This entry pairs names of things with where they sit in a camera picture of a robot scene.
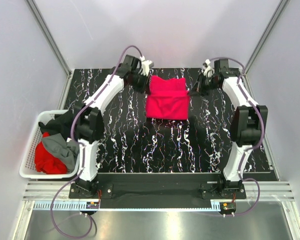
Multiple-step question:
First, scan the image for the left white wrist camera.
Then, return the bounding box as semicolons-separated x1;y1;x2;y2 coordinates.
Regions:
139;56;154;76

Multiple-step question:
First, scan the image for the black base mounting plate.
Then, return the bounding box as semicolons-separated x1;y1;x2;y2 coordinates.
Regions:
69;173;246;209

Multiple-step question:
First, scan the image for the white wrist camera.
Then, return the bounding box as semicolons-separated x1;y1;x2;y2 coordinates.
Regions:
203;59;214;78
139;56;154;76

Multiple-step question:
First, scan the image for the aluminium rail profile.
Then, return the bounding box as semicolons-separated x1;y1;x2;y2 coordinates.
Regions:
23;181;294;202

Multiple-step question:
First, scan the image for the aluminium frame post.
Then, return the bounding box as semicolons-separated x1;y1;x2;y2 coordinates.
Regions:
25;0;72;78
244;0;290;73

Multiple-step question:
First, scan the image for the small connector board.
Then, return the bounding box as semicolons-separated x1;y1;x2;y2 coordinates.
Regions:
86;201;100;209
221;202;236;211

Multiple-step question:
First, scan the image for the white slotted cable duct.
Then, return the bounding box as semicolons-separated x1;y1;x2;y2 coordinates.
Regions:
33;199;224;211

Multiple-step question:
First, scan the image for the red t shirt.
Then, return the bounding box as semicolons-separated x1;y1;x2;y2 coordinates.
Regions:
34;133;67;175

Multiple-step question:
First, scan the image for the grey t shirt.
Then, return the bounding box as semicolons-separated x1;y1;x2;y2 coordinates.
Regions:
42;133;80;172

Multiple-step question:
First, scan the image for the white plastic laundry basket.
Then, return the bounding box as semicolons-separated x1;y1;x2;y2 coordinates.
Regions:
19;110;79;180

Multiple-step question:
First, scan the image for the black t shirt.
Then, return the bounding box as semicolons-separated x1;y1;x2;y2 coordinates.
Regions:
38;110;74;140

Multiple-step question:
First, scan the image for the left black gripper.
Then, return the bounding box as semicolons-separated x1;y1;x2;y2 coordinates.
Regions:
129;71;150;95

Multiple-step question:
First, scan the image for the left small connector board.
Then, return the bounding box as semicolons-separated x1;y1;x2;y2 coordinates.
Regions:
86;201;100;209

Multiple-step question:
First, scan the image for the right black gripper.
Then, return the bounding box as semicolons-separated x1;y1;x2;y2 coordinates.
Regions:
187;73;219;97

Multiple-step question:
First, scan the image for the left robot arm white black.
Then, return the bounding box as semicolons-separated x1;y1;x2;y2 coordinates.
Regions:
70;55;154;198

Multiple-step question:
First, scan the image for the left aluminium frame post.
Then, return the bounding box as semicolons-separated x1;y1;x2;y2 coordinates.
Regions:
25;0;72;78

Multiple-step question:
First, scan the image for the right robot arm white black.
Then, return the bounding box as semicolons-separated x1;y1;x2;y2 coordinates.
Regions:
189;57;268;200

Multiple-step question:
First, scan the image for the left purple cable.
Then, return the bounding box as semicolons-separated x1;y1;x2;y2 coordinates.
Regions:
51;45;144;237

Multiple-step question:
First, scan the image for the right small connector board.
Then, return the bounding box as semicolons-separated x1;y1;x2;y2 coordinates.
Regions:
221;202;236;211

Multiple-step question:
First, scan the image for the pink t shirt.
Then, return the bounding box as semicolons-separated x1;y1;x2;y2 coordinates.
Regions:
145;75;190;121

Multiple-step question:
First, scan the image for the right aluminium frame post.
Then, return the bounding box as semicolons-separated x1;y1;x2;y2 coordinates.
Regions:
244;0;290;73

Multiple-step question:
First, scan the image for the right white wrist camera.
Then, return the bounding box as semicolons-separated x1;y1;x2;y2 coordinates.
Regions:
203;59;214;78

